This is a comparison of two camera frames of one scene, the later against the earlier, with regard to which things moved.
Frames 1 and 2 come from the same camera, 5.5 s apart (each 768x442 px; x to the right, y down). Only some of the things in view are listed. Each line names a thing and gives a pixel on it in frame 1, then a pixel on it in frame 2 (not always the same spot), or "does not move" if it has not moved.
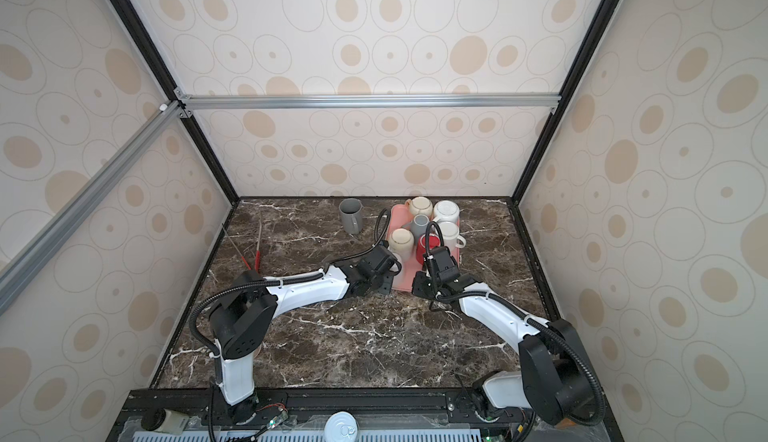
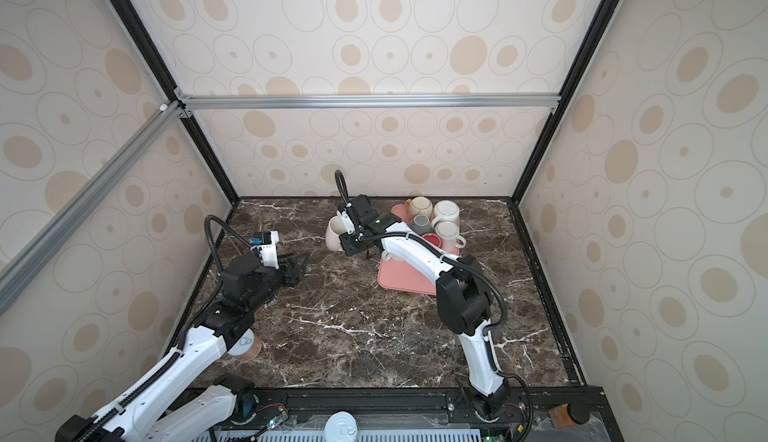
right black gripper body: x=424 y=287 to x=352 y=242
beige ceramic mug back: x=420 y=205 does not move
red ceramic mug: x=421 y=246 does not move
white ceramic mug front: x=451 y=237 does not move
